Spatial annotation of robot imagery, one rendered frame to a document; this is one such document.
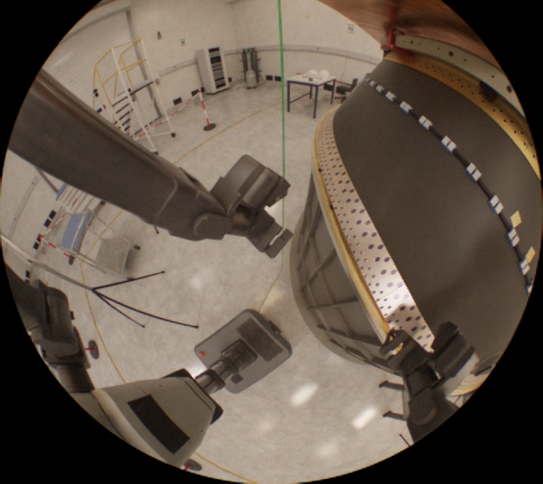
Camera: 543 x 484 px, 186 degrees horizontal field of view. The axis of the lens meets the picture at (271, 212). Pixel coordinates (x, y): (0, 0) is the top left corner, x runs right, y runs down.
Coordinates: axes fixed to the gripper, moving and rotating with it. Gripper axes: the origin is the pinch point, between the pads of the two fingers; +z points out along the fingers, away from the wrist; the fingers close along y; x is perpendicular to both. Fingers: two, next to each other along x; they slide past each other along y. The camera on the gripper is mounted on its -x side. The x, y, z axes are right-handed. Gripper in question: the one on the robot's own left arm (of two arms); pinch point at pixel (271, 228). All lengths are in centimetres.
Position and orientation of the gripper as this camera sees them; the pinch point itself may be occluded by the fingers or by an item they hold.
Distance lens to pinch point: 42.0
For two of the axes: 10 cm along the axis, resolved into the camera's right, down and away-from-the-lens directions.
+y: -6.8, -5.9, 4.4
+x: -6.1, 7.9, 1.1
